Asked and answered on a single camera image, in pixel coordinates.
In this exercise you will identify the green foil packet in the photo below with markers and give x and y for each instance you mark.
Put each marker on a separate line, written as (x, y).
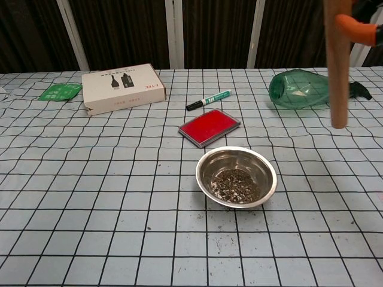
(60, 92)

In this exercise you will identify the round wooden stick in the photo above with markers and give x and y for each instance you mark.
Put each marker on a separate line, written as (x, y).
(337, 74)

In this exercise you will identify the red ink pad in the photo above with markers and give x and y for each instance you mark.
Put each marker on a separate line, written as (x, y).
(209, 125)

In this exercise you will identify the white cardboard box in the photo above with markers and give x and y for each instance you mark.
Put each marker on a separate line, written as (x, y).
(122, 86)

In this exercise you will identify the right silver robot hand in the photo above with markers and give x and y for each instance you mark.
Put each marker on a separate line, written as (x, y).
(359, 30)

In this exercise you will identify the light blue checked tablecloth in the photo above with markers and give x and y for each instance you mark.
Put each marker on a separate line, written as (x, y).
(89, 194)

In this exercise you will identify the crushed nut pieces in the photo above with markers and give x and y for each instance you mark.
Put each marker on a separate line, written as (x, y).
(236, 185)

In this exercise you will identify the stainless steel bowl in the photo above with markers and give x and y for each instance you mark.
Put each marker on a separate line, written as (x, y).
(264, 173)

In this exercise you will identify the green plastic spray bottle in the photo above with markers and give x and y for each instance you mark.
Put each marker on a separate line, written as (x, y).
(299, 88)

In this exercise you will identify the green-white marker pen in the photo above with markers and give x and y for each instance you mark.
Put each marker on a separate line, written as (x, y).
(214, 98)

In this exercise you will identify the white metal frame post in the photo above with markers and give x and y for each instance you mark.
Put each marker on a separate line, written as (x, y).
(73, 36)
(175, 33)
(255, 33)
(360, 55)

